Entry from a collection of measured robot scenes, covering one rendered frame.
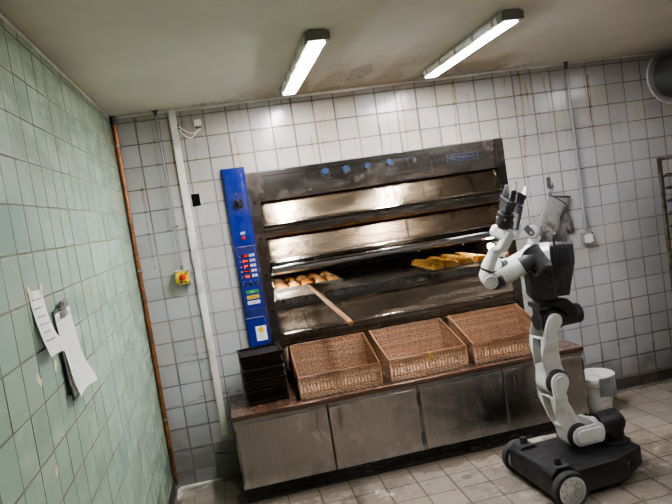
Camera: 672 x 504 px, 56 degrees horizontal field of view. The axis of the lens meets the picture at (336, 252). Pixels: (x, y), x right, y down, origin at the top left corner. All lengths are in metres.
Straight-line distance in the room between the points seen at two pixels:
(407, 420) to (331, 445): 0.52
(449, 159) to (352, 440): 2.13
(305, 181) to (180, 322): 1.32
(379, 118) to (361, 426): 2.16
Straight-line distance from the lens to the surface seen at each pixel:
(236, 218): 4.47
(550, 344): 3.78
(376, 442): 4.32
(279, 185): 4.54
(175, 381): 4.65
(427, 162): 4.78
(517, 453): 4.09
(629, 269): 5.52
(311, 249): 4.54
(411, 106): 4.78
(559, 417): 3.94
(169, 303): 4.55
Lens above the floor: 1.79
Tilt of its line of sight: 4 degrees down
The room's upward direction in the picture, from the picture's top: 9 degrees counter-clockwise
